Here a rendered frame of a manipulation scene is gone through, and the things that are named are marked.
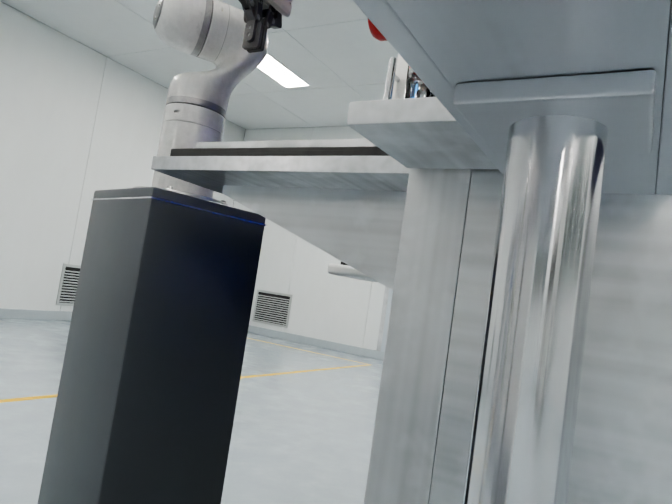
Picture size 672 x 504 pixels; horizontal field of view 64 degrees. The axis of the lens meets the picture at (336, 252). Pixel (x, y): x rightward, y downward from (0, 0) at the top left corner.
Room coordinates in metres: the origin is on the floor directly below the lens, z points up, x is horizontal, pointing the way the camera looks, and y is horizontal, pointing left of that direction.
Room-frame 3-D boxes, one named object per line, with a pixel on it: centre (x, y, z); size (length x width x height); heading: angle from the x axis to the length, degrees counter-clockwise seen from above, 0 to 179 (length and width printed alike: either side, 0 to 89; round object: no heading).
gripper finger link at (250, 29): (0.81, 0.18, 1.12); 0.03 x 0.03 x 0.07; 60
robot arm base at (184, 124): (1.08, 0.32, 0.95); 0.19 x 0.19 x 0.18
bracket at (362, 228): (0.73, 0.03, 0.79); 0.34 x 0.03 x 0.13; 60
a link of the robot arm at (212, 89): (1.10, 0.30, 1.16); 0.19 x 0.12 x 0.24; 120
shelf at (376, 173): (0.94, -0.11, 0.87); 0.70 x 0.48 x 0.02; 150
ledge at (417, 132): (0.44, -0.09, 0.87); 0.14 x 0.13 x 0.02; 60
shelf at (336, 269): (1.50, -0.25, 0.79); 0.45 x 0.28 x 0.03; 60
